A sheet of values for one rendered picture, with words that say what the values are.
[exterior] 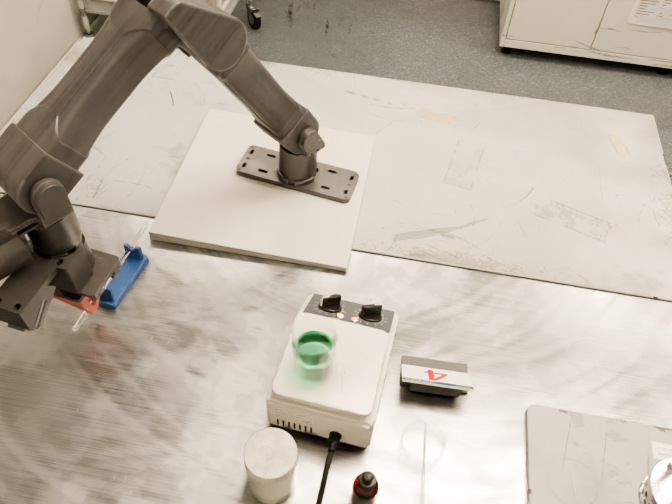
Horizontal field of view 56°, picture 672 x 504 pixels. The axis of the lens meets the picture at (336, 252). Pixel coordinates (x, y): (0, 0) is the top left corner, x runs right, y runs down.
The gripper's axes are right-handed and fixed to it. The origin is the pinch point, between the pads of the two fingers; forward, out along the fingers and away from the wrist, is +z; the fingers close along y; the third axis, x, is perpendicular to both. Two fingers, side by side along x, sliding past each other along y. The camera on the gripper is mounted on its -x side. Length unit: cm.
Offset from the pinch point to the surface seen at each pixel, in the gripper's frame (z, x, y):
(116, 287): 2.2, 5.1, 0.4
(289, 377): -6.1, -4.1, 30.7
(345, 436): -0.4, -6.5, 38.6
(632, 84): 102, 241, 105
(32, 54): 77, 135, -134
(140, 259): 2.2, 10.8, 1.1
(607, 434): 2, 6, 70
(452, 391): 1.3, 4.5, 49.7
